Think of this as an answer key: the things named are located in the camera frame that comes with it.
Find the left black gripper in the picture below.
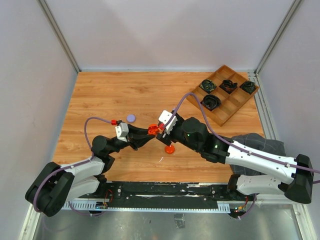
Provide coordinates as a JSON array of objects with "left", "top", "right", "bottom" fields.
[{"left": 107, "top": 123, "right": 156, "bottom": 155}]

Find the orange earbud case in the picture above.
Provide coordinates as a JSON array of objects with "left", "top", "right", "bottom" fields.
[
  {"left": 164, "top": 145, "right": 175, "bottom": 154},
  {"left": 147, "top": 124, "right": 161, "bottom": 136}
]

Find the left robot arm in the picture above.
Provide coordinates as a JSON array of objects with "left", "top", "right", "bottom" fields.
[{"left": 24, "top": 122, "right": 158, "bottom": 217}]

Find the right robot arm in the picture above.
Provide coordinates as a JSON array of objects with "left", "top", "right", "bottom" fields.
[{"left": 157, "top": 112, "right": 314, "bottom": 204}]

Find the purple earbud case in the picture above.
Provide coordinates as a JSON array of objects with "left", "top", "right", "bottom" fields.
[{"left": 126, "top": 114, "right": 137, "bottom": 123}]

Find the rolled dark belt lower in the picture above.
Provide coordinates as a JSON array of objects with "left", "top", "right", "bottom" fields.
[{"left": 201, "top": 94, "right": 222, "bottom": 111}]

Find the rolled dark belt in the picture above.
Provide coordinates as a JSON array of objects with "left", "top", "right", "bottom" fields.
[
  {"left": 240, "top": 81, "right": 256, "bottom": 94},
  {"left": 219, "top": 79, "right": 238, "bottom": 94},
  {"left": 201, "top": 94, "right": 222, "bottom": 111}
]

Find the rolled green patterned belt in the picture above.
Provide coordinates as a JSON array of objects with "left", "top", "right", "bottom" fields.
[{"left": 200, "top": 79, "right": 217, "bottom": 94}]

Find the wooden divided tray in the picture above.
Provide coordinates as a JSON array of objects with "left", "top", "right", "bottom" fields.
[{"left": 185, "top": 65, "right": 260, "bottom": 129}]

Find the rolled dark belt top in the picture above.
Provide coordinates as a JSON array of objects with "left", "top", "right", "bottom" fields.
[{"left": 219, "top": 79, "right": 238, "bottom": 94}]

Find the grey checked cloth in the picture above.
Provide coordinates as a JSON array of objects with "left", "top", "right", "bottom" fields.
[{"left": 230, "top": 133, "right": 286, "bottom": 176}]

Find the rolled dark belt right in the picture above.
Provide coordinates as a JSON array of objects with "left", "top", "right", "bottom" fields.
[{"left": 240, "top": 81, "right": 256, "bottom": 94}]

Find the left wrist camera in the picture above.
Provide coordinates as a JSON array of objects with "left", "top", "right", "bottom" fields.
[{"left": 115, "top": 122, "right": 129, "bottom": 143}]

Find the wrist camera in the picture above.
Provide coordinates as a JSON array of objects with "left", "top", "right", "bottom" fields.
[
  {"left": 158, "top": 110, "right": 178, "bottom": 134},
  {"left": 115, "top": 122, "right": 129, "bottom": 143}
]

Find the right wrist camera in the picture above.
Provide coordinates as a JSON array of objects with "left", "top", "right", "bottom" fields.
[{"left": 158, "top": 110, "right": 178, "bottom": 134}]

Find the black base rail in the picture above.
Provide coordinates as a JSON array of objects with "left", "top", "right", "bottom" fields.
[{"left": 77, "top": 181, "right": 247, "bottom": 211}]

